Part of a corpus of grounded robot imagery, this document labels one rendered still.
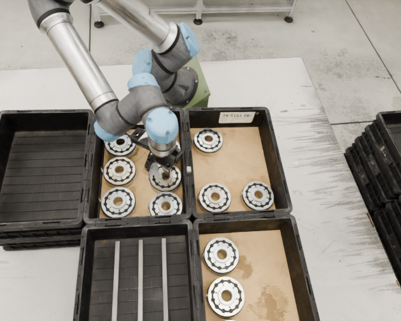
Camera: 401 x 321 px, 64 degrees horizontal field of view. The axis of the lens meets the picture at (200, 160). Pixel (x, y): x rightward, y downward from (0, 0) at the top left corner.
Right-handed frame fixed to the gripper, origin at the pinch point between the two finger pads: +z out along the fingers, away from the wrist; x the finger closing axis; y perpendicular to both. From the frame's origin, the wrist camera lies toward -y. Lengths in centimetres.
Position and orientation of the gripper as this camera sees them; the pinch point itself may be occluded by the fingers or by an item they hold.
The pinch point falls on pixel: (157, 161)
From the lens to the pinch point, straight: 109.3
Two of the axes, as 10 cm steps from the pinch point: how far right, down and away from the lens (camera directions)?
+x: 5.6, -7.7, 3.1
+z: -1.1, 3.0, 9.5
